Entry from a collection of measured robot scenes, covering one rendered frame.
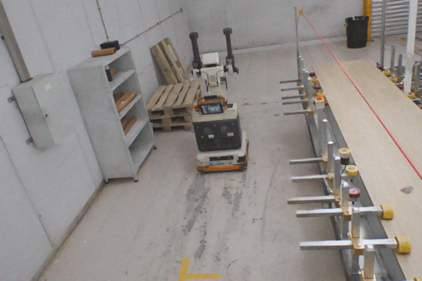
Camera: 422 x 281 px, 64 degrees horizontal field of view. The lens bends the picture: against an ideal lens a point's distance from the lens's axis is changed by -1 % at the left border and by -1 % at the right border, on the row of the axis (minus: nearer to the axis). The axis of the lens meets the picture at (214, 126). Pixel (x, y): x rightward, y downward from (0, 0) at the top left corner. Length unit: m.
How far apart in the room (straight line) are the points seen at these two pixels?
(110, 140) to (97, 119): 0.31
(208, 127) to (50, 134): 1.72
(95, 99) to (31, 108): 0.95
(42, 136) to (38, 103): 0.33
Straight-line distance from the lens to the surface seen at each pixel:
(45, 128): 3.46
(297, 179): 2.53
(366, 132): 3.05
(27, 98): 3.42
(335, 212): 2.08
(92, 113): 4.26
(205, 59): 4.21
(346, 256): 2.21
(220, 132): 4.06
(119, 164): 4.47
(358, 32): 9.24
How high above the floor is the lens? 2.29
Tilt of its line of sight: 24 degrees down
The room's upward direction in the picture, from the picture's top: 10 degrees counter-clockwise
